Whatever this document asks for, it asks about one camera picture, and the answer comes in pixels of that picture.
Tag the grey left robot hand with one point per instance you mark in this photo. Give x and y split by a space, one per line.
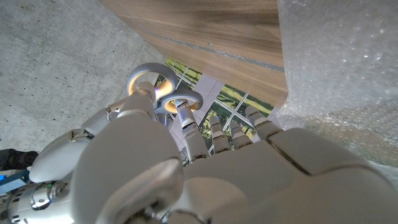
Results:
264 186

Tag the clear bubble wrap sheet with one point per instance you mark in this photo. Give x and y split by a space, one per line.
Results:
335 62

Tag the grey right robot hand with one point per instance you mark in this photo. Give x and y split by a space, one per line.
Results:
56 155

